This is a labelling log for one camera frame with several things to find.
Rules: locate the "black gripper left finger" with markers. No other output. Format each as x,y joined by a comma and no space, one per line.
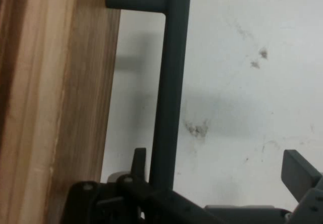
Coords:
131,203

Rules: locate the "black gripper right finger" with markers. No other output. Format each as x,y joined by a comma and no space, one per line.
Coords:
305,183

